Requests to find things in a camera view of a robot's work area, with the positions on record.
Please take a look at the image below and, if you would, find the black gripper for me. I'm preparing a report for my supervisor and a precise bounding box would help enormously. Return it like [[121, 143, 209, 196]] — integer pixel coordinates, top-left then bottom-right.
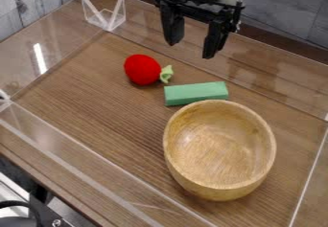
[[157, 0, 245, 59]]

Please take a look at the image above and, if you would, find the clear acrylic corner bracket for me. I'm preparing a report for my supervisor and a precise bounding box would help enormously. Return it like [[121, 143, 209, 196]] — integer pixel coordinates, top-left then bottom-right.
[[80, 0, 126, 32]]

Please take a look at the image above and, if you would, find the black metal mount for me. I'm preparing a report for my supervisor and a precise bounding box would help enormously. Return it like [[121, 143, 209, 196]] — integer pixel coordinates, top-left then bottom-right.
[[28, 192, 74, 227]]

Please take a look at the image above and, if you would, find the clear acrylic enclosure wall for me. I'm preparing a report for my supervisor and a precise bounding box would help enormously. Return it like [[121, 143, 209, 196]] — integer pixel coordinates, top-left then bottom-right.
[[0, 0, 328, 227]]

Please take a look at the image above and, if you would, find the wooden bowl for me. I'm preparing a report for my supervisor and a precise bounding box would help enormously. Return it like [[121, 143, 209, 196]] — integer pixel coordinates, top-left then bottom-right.
[[163, 101, 277, 201]]

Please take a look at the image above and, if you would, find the green rectangular block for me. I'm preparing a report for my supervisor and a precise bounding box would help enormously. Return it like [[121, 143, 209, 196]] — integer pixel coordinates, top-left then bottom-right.
[[163, 81, 229, 106]]

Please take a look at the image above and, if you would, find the black cable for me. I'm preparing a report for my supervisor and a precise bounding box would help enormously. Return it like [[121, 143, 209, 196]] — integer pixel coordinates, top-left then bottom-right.
[[0, 199, 44, 227]]

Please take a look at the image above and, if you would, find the red felt strawberry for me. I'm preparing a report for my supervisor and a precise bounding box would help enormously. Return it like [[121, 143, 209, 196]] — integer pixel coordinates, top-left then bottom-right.
[[123, 55, 174, 86]]

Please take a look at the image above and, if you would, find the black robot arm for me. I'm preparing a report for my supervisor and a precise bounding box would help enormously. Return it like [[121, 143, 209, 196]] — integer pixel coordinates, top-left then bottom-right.
[[155, 0, 245, 59]]

